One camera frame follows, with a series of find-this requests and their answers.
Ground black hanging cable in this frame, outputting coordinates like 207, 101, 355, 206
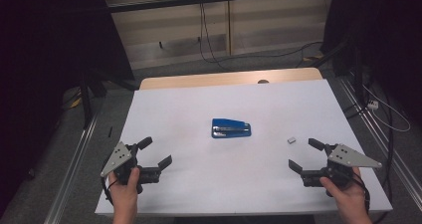
198, 1, 324, 66

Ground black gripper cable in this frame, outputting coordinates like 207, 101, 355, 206
350, 172, 390, 224
101, 175, 119, 206

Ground black stand leg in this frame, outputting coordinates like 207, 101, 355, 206
79, 69, 137, 129
312, 38, 370, 109

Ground aluminium floor rail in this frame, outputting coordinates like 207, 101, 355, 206
337, 77, 422, 212
43, 112, 100, 224

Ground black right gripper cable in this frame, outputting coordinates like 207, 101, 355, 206
350, 172, 390, 224

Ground person's left hand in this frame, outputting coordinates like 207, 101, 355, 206
108, 166, 141, 207

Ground person's right hand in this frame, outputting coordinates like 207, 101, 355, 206
318, 167, 369, 212

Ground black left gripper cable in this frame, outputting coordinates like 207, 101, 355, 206
101, 175, 119, 206

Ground black curtain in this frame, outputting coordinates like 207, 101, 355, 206
319, 0, 422, 125
0, 0, 135, 218

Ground black floor cable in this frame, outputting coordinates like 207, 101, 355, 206
342, 96, 396, 198

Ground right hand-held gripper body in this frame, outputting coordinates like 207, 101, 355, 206
300, 143, 383, 198

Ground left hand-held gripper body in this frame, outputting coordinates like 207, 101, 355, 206
100, 140, 163, 195

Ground blue stapler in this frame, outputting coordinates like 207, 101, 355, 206
211, 117, 253, 139

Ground white cable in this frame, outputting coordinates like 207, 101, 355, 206
362, 84, 412, 133

